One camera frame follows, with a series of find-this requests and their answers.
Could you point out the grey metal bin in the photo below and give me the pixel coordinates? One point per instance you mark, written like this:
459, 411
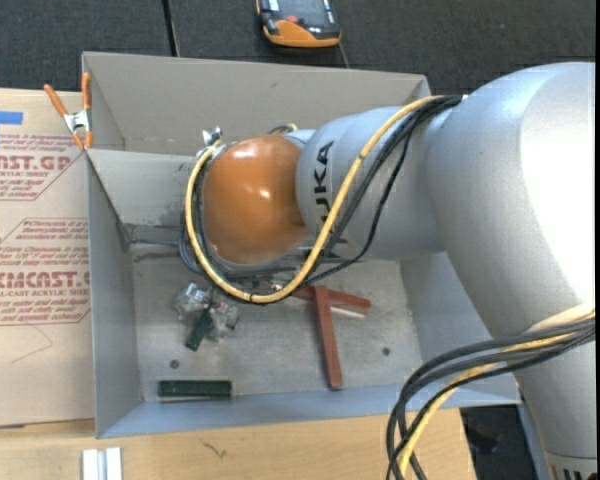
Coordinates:
280, 348

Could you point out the long dark green flat block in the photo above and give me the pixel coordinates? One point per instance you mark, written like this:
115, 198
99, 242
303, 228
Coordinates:
195, 388

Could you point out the short dark green flat block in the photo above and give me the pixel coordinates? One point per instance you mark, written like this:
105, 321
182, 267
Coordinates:
199, 330

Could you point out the clear plastic thing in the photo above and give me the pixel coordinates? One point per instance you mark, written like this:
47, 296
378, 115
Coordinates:
192, 300

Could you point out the long red-brown flat block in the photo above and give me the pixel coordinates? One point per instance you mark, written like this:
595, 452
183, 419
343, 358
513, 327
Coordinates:
328, 343

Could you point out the brown cardboard board, red print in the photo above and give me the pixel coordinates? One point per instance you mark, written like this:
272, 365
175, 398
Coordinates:
40, 358

